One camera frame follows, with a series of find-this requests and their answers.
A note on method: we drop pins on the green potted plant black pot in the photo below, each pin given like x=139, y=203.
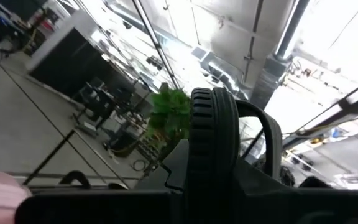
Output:
x=169, y=115

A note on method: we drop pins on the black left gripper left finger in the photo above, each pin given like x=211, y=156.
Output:
x=179, y=165

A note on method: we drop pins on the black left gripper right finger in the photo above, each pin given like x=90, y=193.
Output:
x=250, y=179

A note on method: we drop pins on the cluttered background workbench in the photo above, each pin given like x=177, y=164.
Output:
x=101, y=102

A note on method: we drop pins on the large black white-topped cabinet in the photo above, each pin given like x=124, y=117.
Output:
x=70, y=62

